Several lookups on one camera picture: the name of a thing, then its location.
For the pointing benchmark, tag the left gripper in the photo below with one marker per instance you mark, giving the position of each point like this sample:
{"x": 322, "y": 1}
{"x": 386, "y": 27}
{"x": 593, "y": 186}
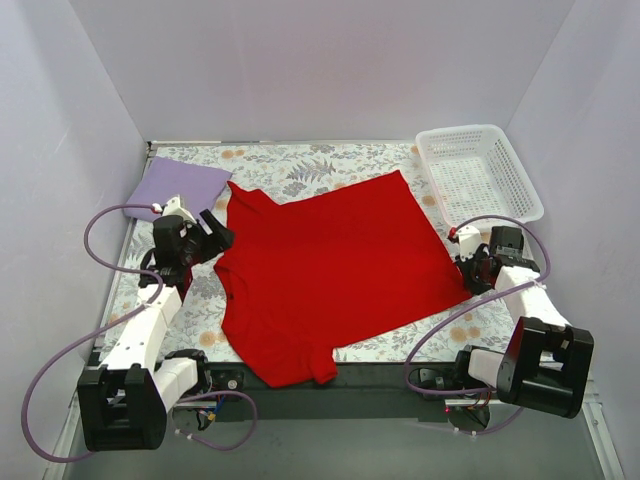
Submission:
{"x": 209, "y": 236}

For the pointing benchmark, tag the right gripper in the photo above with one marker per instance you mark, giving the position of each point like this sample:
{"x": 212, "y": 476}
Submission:
{"x": 473, "y": 273}

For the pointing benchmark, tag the red t-shirt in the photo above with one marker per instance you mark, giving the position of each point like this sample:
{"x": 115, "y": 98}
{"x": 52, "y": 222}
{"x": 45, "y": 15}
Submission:
{"x": 307, "y": 277}

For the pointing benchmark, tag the white plastic basket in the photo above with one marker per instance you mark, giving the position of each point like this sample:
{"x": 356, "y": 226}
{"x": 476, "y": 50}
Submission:
{"x": 473, "y": 170}

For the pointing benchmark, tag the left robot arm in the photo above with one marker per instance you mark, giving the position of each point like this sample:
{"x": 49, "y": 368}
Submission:
{"x": 126, "y": 400}

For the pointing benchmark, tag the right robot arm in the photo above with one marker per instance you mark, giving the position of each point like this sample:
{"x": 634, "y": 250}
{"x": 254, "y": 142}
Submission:
{"x": 546, "y": 363}

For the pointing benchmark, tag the folded lavender t-shirt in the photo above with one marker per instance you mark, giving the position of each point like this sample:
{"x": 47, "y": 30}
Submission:
{"x": 199, "y": 186}

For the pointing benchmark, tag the floral table mat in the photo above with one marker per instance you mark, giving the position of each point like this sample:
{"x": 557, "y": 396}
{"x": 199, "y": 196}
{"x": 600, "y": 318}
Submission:
{"x": 291, "y": 172}

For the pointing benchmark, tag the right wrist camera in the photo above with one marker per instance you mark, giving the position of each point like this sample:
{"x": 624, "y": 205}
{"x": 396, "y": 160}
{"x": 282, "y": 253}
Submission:
{"x": 468, "y": 238}

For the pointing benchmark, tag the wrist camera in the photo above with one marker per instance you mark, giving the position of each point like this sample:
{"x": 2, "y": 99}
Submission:
{"x": 468, "y": 238}
{"x": 174, "y": 206}

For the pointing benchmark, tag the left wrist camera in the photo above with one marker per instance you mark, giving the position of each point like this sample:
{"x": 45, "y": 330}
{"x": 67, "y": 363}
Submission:
{"x": 174, "y": 206}

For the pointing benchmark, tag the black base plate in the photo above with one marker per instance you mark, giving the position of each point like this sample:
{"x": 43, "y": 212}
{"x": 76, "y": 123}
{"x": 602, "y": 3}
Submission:
{"x": 360, "y": 391}

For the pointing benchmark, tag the aluminium frame rail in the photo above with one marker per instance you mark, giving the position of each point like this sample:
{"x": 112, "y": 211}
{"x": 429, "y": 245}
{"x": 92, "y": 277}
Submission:
{"x": 239, "y": 445}

